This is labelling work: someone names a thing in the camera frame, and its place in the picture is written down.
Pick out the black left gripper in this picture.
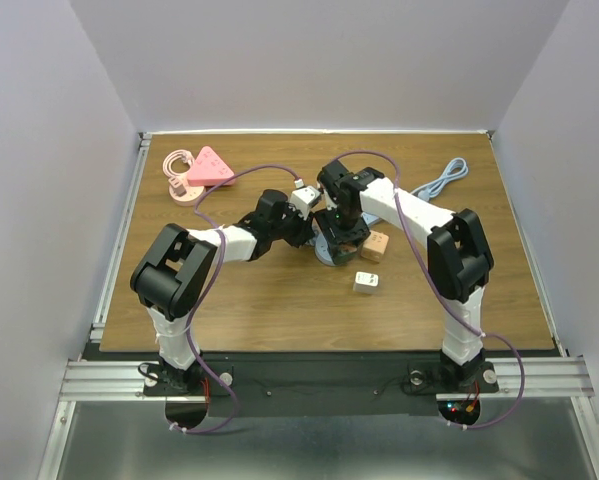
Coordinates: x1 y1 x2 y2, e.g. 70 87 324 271
270 202 315 250

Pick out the aluminium rail frame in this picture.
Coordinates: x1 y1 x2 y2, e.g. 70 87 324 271
40 132 599 479

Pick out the pink coiled cable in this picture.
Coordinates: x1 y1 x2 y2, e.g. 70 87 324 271
162 151 196 179

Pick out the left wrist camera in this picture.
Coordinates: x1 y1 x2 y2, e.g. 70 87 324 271
289 178 322 220

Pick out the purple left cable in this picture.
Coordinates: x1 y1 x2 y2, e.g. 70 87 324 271
167 164 305 435

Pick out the round light blue power socket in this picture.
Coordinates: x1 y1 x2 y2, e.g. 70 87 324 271
314 230 358 267

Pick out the white-blue power strip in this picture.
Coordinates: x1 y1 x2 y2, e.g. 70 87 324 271
362 212 382 227

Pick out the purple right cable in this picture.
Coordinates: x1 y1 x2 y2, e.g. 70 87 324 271
320 151 525 431

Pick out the pink round socket base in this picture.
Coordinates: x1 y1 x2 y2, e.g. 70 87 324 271
168 174 206 207

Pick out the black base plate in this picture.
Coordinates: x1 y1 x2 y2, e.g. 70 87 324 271
138 350 499 420

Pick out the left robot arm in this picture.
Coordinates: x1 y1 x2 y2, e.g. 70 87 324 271
130 186 321 394

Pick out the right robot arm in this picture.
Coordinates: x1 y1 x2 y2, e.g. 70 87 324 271
315 160 494 390

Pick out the tan cube socket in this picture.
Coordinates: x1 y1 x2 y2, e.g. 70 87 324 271
360 230 389 262

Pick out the pink triangular power strip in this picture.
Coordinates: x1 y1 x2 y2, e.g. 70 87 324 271
186 146 234 187

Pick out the purple cable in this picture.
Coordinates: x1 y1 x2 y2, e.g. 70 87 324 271
167 164 305 435
320 151 525 431

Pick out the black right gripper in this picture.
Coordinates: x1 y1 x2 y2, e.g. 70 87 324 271
313 203 369 256

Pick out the light blue strip cable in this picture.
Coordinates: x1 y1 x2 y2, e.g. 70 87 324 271
409 157 469 200

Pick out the white cube socket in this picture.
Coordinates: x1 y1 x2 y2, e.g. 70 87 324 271
353 271 379 294

